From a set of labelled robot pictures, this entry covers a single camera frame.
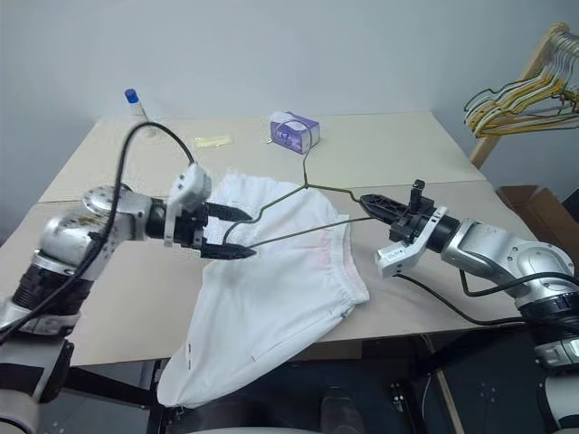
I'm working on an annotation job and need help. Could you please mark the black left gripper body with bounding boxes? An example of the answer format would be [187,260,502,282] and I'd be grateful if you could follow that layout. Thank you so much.
[173,202,210,250]

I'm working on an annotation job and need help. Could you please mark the white shorts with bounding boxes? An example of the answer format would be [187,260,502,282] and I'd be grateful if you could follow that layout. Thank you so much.
[156,167,372,410]

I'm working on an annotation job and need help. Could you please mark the clear bottle with blue cap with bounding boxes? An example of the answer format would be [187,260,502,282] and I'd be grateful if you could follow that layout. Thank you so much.
[123,87,153,137]

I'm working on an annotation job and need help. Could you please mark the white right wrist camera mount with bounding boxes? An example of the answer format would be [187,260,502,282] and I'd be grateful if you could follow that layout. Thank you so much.
[374,205,449,279]

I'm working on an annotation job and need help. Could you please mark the dark green wire hanger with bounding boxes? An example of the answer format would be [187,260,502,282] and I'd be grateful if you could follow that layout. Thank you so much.
[463,79,579,119]

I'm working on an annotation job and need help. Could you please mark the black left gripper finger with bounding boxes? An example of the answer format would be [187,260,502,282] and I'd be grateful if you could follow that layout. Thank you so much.
[205,203,255,222]
[200,242,260,260]

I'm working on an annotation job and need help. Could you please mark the brown wooden stick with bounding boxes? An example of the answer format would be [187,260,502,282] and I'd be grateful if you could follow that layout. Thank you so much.
[424,336,465,434]

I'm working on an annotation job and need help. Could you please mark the bunch of wire hangers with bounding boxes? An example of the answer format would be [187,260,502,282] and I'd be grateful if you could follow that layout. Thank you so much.
[470,67,579,139]

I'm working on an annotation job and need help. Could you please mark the black table frame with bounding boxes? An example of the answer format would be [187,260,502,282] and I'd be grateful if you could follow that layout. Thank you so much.
[62,332,546,434]

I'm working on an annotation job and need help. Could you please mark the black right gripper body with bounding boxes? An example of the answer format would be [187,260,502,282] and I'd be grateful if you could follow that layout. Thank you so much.
[387,178,438,246]

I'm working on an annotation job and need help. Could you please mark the wooden hanger rack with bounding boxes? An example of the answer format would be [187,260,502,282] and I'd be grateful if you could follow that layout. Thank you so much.
[469,22,579,166]

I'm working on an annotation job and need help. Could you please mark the brown cardboard box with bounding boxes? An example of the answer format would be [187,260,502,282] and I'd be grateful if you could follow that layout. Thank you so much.
[496,184,579,255]

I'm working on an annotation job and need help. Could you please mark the white wire hanger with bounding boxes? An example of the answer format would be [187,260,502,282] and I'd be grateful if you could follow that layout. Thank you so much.
[479,33,579,126]

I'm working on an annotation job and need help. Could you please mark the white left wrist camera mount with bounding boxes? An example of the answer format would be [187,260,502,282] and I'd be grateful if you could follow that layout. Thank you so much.
[163,163,214,248]

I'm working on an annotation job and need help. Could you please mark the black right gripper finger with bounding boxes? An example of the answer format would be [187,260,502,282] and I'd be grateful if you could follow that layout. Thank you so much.
[361,199,409,226]
[360,193,412,216]

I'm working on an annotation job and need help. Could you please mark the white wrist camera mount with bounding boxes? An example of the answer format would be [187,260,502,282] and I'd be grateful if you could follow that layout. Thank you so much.
[163,163,214,248]
[374,205,449,279]

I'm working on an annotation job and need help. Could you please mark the dark rounded cylinder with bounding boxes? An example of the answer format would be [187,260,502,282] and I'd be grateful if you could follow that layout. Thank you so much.
[315,385,359,434]

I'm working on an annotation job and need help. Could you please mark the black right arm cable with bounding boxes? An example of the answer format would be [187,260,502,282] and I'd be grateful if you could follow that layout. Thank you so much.
[392,266,579,327]

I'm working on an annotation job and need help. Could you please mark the purple tissue box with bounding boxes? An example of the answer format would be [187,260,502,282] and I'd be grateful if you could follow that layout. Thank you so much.
[269,109,323,156]

